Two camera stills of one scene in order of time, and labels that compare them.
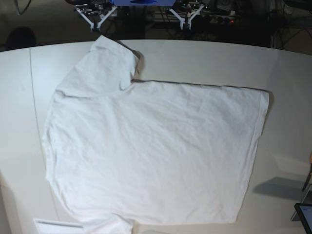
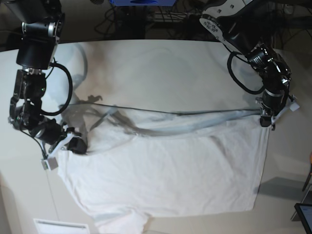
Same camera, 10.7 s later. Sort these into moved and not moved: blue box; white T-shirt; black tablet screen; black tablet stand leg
Moved: white T-shirt
Not moved: blue box; black tablet screen; black tablet stand leg
